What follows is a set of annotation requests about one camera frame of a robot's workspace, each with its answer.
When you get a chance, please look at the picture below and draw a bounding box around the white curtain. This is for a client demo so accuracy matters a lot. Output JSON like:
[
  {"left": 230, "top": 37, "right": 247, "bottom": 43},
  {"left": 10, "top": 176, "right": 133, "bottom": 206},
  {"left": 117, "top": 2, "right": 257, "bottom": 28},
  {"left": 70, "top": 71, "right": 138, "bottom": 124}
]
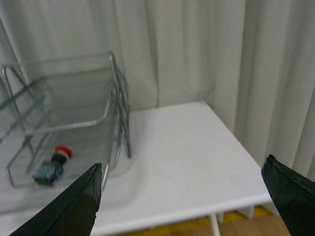
[{"left": 0, "top": 0, "right": 315, "bottom": 179}]

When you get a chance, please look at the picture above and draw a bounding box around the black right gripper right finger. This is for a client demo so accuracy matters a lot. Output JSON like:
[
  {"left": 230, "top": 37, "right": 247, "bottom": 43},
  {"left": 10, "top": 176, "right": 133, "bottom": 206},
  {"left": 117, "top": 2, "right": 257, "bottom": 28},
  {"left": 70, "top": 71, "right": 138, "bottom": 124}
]
[{"left": 261, "top": 154, "right": 315, "bottom": 236}]

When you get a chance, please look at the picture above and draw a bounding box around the silver mesh three-tier rack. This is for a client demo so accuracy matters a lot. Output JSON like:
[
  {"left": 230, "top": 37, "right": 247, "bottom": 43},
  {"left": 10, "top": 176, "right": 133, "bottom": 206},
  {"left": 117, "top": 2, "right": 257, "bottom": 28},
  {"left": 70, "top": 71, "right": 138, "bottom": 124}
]
[{"left": 0, "top": 14, "right": 132, "bottom": 192}]

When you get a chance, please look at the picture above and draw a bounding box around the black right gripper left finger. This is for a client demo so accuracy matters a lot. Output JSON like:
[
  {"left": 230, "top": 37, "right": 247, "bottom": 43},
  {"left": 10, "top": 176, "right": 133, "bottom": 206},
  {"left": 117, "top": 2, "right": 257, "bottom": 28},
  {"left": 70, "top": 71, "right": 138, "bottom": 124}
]
[{"left": 11, "top": 163, "right": 102, "bottom": 236}]

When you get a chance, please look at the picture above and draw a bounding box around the white table leg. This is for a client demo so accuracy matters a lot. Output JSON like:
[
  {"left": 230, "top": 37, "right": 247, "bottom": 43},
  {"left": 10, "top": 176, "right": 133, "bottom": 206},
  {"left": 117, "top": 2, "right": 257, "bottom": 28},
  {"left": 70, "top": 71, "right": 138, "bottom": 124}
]
[{"left": 209, "top": 213, "right": 221, "bottom": 236}]

